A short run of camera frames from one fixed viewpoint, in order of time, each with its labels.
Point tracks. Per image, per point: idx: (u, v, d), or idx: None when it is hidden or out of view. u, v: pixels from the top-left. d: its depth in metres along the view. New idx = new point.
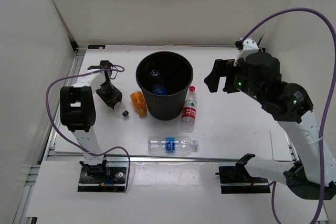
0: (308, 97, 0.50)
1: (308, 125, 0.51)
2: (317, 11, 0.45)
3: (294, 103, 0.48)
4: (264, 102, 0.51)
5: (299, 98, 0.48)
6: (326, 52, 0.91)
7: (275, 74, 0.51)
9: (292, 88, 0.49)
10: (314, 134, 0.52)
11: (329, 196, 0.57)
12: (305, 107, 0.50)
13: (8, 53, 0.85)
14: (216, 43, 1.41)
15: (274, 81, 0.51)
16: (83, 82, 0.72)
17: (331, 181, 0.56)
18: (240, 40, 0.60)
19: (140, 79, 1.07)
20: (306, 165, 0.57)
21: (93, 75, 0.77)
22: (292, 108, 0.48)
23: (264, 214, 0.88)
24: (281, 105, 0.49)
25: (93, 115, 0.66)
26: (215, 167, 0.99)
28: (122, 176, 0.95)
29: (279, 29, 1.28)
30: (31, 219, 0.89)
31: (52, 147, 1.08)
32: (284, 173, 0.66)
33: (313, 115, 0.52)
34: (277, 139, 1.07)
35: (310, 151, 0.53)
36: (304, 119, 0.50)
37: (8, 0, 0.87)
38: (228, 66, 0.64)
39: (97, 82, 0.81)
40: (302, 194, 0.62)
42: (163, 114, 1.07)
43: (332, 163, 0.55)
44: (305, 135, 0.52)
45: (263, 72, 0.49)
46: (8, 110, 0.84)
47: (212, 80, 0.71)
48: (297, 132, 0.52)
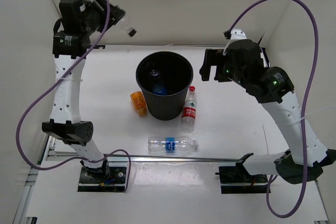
0: (290, 80, 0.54)
1: (290, 105, 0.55)
2: None
3: (274, 84, 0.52)
4: (247, 85, 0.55)
5: (279, 80, 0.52)
6: (326, 51, 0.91)
7: (256, 57, 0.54)
9: (272, 71, 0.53)
10: (296, 114, 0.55)
11: (315, 177, 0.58)
12: (286, 89, 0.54)
13: (9, 53, 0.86)
14: (216, 43, 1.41)
15: (255, 64, 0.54)
16: (62, 108, 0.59)
17: (315, 161, 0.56)
18: (229, 30, 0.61)
19: (140, 78, 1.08)
20: (292, 147, 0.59)
21: (67, 84, 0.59)
22: (272, 88, 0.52)
23: (264, 214, 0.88)
24: (262, 86, 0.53)
25: (87, 131, 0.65)
26: (215, 167, 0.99)
28: (122, 176, 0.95)
29: (279, 28, 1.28)
30: (31, 219, 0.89)
31: (52, 147, 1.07)
32: (274, 161, 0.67)
33: (295, 96, 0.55)
34: (277, 139, 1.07)
35: (292, 130, 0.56)
36: (285, 99, 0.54)
37: (8, 0, 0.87)
38: (219, 55, 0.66)
39: (76, 78, 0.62)
40: (292, 180, 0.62)
42: (163, 113, 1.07)
43: (315, 144, 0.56)
44: (286, 115, 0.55)
45: (243, 55, 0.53)
46: (8, 110, 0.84)
47: (205, 72, 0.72)
48: (280, 112, 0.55)
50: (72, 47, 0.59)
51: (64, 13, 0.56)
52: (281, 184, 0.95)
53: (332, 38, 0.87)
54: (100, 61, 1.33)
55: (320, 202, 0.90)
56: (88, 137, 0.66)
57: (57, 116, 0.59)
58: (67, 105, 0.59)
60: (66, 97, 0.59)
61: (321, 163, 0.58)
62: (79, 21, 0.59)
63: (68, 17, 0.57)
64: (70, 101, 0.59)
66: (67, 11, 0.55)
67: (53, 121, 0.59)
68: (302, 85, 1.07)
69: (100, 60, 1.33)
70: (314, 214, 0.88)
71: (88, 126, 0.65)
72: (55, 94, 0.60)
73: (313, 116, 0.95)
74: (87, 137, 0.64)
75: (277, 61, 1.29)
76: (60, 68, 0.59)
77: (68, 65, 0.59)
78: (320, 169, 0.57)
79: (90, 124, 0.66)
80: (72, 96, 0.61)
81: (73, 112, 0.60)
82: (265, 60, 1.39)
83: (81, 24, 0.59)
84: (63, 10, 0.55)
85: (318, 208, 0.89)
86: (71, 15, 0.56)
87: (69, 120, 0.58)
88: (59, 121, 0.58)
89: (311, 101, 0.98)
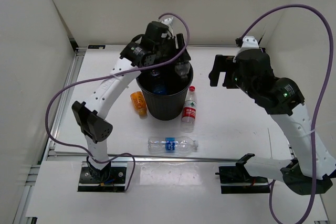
0: (300, 91, 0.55)
1: (300, 117, 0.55)
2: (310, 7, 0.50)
3: (284, 96, 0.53)
4: (256, 95, 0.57)
5: (290, 91, 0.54)
6: (326, 52, 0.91)
7: (266, 68, 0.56)
9: (283, 83, 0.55)
10: (306, 126, 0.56)
11: (324, 189, 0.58)
12: (296, 101, 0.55)
13: (8, 53, 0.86)
14: (216, 43, 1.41)
15: (265, 75, 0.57)
16: (98, 97, 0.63)
17: (324, 173, 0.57)
18: (240, 38, 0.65)
19: (140, 78, 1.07)
20: (301, 159, 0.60)
21: (114, 81, 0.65)
22: (282, 100, 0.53)
23: (264, 213, 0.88)
24: (272, 98, 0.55)
25: (106, 132, 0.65)
26: (215, 167, 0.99)
28: (122, 176, 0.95)
29: (279, 29, 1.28)
30: (30, 219, 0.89)
31: (52, 147, 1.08)
32: (281, 170, 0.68)
33: (305, 108, 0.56)
34: (278, 140, 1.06)
35: (303, 144, 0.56)
36: (295, 112, 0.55)
37: None
38: (228, 62, 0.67)
39: (125, 82, 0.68)
40: (299, 189, 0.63)
42: (164, 114, 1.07)
43: (325, 157, 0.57)
44: (297, 127, 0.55)
45: (253, 66, 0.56)
46: (8, 110, 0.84)
47: (213, 76, 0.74)
48: (290, 125, 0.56)
50: (138, 55, 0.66)
51: (148, 31, 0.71)
52: (281, 184, 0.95)
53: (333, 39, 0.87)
54: (100, 61, 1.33)
55: (320, 203, 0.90)
56: (103, 138, 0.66)
57: (90, 102, 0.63)
58: (103, 98, 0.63)
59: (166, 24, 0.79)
60: (107, 92, 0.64)
61: (329, 176, 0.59)
62: (154, 43, 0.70)
63: (149, 35, 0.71)
64: (107, 96, 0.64)
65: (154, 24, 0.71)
66: (151, 30, 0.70)
67: (83, 105, 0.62)
68: (302, 86, 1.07)
69: (100, 60, 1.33)
70: (313, 214, 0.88)
71: (107, 130, 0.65)
72: (100, 85, 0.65)
73: None
74: (100, 138, 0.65)
75: (277, 61, 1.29)
76: (117, 66, 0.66)
77: (125, 68, 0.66)
78: (329, 181, 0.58)
79: (111, 127, 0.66)
80: (112, 94, 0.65)
81: (103, 107, 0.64)
82: None
83: (153, 45, 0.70)
84: (149, 29, 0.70)
85: (318, 208, 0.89)
86: (151, 34, 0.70)
87: (95, 112, 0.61)
88: (87, 107, 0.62)
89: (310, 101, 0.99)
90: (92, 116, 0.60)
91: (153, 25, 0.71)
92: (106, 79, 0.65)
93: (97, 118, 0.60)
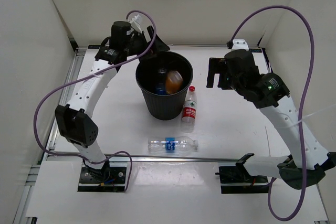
0: (284, 84, 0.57)
1: (286, 108, 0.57)
2: (298, 12, 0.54)
3: (269, 89, 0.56)
4: (244, 92, 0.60)
5: (274, 84, 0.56)
6: (325, 52, 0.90)
7: (251, 65, 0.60)
9: (267, 77, 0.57)
10: (293, 117, 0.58)
11: (317, 180, 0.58)
12: (282, 94, 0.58)
13: (8, 52, 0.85)
14: (216, 43, 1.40)
15: (250, 71, 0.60)
16: (81, 98, 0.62)
17: (316, 163, 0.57)
18: (231, 40, 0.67)
19: (146, 71, 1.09)
20: (292, 150, 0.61)
21: (95, 82, 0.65)
22: (268, 93, 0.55)
23: (264, 214, 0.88)
24: (258, 92, 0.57)
25: (93, 135, 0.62)
26: (215, 167, 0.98)
28: (122, 176, 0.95)
29: (279, 29, 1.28)
30: (30, 219, 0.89)
31: (52, 147, 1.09)
32: (278, 165, 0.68)
33: (291, 100, 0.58)
34: (277, 141, 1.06)
35: (291, 135, 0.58)
36: (281, 103, 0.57)
37: None
38: (221, 64, 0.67)
39: (105, 81, 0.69)
40: (295, 184, 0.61)
42: (164, 113, 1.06)
43: (315, 146, 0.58)
44: (284, 118, 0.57)
45: (238, 64, 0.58)
46: (8, 110, 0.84)
47: (209, 78, 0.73)
48: (276, 116, 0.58)
50: (111, 56, 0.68)
51: (114, 33, 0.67)
52: (281, 184, 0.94)
53: (332, 38, 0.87)
54: None
55: (321, 203, 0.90)
56: (92, 139, 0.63)
57: (74, 103, 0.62)
58: (87, 96, 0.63)
59: (134, 20, 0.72)
60: (90, 90, 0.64)
61: (322, 167, 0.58)
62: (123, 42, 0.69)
63: (116, 36, 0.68)
64: (91, 94, 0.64)
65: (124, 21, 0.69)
66: (116, 32, 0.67)
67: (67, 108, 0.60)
68: (301, 85, 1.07)
69: None
70: (314, 214, 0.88)
71: (93, 129, 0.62)
72: (82, 85, 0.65)
73: (313, 117, 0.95)
74: (88, 137, 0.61)
75: (278, 61, 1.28)
76: (95, 68, 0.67)
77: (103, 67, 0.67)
78: (322, 172, 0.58)
79: (96, 128, 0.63)
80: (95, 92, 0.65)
81: (89, 106, 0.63)
82: (265, 60, 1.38)
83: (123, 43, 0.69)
84: (114, 31, 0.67)
85: (318, 208, 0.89)
86: (119, 35, 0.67)
87: (83, 110, 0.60)
88: (73, 107, 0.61)
89: (311, 102, 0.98)
90: (81, 113, 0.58)
91: (117, 25, 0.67)
92: (87, 79, 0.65)
93: (86, 115, 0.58)
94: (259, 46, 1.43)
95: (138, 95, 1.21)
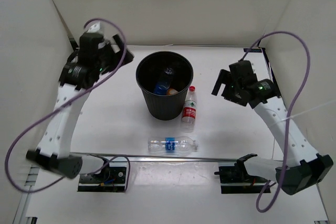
0: (276, 87, 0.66)
1: (275, 106, 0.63)
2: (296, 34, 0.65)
3: (260, 89, 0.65)
4: (241, 92, 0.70)
5: (266, 86, 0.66)
6: (325, 51, 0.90)
7: (249, 72, 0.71)
9: (261, 81, 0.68)
10: (281, 114, 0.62)
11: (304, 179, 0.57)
12: (273, 94, 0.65)
13: (8, 52, 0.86)
14: (216, 43, 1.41)
15: (249, 77, 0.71)
16: (52, 140, 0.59)
17: (302, 159, 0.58)
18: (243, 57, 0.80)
19: (146, 70, 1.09)
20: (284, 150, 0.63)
21: (65, 118, 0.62)
22: (259, 92, 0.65)
23: (264, 214, 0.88)
24: (251, 92, 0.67)
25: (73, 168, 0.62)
26: (215, 166, 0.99)
28: (122, 176, 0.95)
29: (279, 29, 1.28)
30: (30, 219, 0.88)
31: None
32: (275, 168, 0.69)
33: (282, 101, 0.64)
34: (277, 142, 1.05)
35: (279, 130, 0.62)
36: (270, 101, 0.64)
37: None
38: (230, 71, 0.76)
39: (74, 112, 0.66)
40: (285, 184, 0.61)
42: (165, 114, 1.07)
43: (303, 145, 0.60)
44: (272, 114, 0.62)
45: (237, 70, 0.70)
46: (8, 109, 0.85)
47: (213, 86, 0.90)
48: (266, 113, 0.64)
50: (77, 75, 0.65)
51: (83, 46, 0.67)
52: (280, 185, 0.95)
53: (332, 37, 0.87)
54: None
55: (320, 203, 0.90)
56: (74, 171, 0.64)
57: (45, 147, 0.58)
58: (58, 136, 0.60)
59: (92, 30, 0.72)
60: (59, 130, 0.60)
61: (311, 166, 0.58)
62: (93, 55, 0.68)
63: (85, 49, 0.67)
64: (62, 134, 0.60)
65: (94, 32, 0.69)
66: (85, 44, 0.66)
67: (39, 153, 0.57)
68: (301, 85, 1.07)
69: None
70: (313, 214, 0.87)
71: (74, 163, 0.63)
72: (50, 125, 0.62)
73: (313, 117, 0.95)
74: (70, 172, 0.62)
75: (278, 61, 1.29)
76: (61, 97, 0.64)
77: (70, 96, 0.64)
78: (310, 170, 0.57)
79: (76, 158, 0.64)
80: (65, 129, 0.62)
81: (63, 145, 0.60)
82: (265, 60, 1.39)
83: (91, 56, 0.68)
84: (82, 43, 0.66)
85: (318, 208, 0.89)
86: (87, 49, 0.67)
87: (56, 154, 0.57)
88: (44, 152, 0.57)
89: (311, 101, 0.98)
90: (55, 159, 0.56)
91: (86, 37, 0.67)
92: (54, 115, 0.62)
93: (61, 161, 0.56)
94: (259, 46, 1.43)
95: (139, 95, 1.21)
